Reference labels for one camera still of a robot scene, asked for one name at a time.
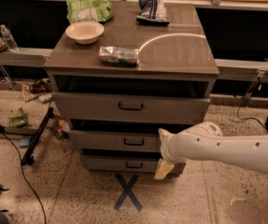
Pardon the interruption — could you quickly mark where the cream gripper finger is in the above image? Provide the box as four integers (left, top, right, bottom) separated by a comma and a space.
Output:
154, 159, 175, 180

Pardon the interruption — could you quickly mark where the grey drawer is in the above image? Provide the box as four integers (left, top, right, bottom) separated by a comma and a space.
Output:
53, 91, 210, 125
79, 154, 188, 175
71, 131, 162, 155

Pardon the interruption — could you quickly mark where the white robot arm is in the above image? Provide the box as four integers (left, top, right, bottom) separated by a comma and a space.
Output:
154, 121, 268, 180

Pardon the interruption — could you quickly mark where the blue tape cross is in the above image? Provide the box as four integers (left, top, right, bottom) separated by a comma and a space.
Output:
113, 174, 143, 212

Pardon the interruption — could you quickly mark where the silver snack packet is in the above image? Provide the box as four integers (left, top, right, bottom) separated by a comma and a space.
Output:
99, 46, 139, 66

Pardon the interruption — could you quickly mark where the blue chip bag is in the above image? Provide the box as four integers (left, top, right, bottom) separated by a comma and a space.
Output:
136, 0, 169, 26

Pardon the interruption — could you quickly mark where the snack wrapper on floor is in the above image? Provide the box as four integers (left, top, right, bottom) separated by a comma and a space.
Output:
21, 78, 51, 102

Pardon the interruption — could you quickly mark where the white bowl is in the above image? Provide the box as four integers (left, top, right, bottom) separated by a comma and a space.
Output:
65, 21, 105, 45

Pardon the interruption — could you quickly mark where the black tripod leg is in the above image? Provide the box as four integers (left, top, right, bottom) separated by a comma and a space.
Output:
21, 107, 53, 166

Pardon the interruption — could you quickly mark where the small green bag on floor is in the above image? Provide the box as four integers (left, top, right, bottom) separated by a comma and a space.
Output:
9, 106, 28, 128

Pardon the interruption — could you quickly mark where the green chip bag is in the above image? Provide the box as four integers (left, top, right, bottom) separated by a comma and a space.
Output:
66, 0, 113, 23

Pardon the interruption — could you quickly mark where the clear water bottle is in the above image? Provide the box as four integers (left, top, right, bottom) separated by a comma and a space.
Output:
0, 24, 19, 52

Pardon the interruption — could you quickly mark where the grey shelf rail right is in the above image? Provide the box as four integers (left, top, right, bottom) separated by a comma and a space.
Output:
216, 59, 268, 83

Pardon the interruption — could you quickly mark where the grey shelf rail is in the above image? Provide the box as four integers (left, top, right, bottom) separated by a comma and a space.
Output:
0, 48, 52, 67
216, 59, 268, 83

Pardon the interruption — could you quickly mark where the wire basket with items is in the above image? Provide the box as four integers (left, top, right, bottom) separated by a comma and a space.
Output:
48, 101, 70, 140

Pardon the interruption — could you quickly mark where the black floor cable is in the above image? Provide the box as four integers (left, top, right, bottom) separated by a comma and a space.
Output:
0, 106, 48, 224

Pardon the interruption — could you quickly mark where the grey shelf rail left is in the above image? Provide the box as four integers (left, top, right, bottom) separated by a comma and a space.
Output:
0, 48, 52, 67

